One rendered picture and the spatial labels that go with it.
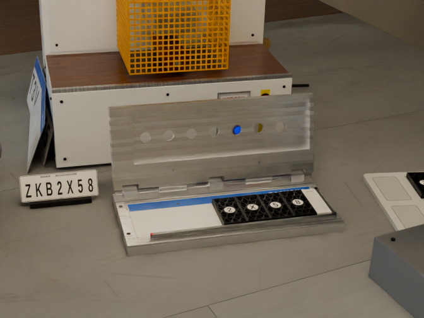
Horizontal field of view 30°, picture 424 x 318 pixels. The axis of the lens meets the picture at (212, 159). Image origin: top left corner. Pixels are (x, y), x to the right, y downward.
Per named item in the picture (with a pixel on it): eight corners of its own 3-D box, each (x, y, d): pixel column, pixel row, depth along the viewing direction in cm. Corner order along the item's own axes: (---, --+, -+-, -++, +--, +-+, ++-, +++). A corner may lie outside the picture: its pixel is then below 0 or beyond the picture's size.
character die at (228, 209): (223, 228, 156) (224, 223, 155) (211, 204, 164) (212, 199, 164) (247, 226, 157) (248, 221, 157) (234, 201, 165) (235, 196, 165)
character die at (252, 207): (247, 226, 157) (247, 220, 157) (234, 201, 166) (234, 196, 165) (270, 223, 158) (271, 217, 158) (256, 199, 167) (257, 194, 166)
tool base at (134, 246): (127, 256, 150) (127, 240, 148) (112, 202, 168) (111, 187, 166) (343, 231, 160) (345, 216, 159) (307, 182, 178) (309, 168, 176)
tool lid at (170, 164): (108, 108, 159) (108, 106, 161) (114, 198, 164) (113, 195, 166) (313, 93, 170) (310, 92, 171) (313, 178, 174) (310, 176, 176)
